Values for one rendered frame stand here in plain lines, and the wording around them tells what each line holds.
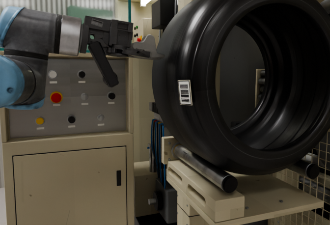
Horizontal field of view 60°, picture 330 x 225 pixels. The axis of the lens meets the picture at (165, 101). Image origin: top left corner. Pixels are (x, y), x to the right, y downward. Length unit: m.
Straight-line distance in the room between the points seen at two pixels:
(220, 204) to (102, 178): 0.73
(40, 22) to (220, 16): 0.40
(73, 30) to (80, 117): 0.73
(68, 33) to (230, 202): 0.57
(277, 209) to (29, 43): 0.76
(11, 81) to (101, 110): 0.86
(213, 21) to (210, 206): 0.47
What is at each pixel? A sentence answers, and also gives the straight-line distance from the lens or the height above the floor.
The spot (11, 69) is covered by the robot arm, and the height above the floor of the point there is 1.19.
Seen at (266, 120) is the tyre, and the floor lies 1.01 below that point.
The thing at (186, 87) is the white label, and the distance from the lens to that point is 0.67.
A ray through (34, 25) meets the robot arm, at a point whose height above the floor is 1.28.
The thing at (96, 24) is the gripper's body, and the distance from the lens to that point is 0.71.
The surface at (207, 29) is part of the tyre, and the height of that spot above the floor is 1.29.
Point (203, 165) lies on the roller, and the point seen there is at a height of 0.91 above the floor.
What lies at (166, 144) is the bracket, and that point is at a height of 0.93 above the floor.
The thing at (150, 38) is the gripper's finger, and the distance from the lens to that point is 0.74.
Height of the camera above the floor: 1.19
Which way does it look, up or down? 6 degrees down
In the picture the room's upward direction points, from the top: straight up
